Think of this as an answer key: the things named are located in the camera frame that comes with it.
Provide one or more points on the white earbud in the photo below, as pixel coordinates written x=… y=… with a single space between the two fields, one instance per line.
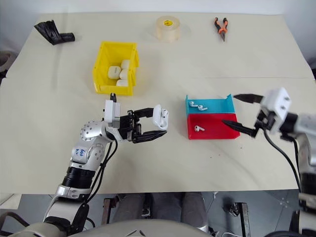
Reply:
x=202 y=108
x=192 y=103
x=198 y=128

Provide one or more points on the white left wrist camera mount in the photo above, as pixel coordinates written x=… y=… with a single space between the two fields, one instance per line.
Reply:
x=111 y=111

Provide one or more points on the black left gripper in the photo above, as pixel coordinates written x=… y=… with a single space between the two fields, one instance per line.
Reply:
x=128 y=129

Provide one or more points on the blue plastic tray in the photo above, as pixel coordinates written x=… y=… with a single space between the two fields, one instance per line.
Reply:
x=217 y=106

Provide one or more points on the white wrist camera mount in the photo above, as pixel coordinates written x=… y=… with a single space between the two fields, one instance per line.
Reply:
x=277 y=101
x=111 y=111

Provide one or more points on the white earbud case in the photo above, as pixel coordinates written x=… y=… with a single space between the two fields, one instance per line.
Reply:
x=125 y=64
x=122 y=83
x=113 y=72
x=124 y=74
x=159 y=121

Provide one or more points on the grey rounded leg shape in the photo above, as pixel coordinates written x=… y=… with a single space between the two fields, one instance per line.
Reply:
x=129 y=207
x=193 y=209

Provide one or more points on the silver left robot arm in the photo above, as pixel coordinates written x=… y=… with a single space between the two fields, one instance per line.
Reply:
x=86 y=150

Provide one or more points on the red plastic tray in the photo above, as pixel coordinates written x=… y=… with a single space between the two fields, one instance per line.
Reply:
x=212 y=128

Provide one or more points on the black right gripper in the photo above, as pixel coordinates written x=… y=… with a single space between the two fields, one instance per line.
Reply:
x=266 y=121

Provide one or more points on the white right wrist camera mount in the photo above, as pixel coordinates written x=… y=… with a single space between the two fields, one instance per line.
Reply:
x=277 y=101

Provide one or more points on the orange black pliers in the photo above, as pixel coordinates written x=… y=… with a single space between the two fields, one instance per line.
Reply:
x=223 y=30

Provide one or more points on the metal table leg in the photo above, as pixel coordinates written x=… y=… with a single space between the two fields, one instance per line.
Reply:
x=243 y=219
x=106 y=211

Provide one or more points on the clear tape roll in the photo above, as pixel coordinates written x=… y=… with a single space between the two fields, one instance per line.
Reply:
x=168 y=29

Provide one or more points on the closed white earbud case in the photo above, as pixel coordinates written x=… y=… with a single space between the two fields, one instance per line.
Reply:
x=113 y=72
x=125 y=64
x=122 y=83
x=124 y=74

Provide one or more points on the black crumpled plastic piece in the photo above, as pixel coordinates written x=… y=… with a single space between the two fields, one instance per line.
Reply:
x=53 y=33

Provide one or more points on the grey robot torso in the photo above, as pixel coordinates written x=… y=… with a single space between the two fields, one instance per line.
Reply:
x=118 y=228

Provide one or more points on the yellow plastic bin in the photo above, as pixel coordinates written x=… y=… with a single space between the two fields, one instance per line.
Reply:
x=103 y=74

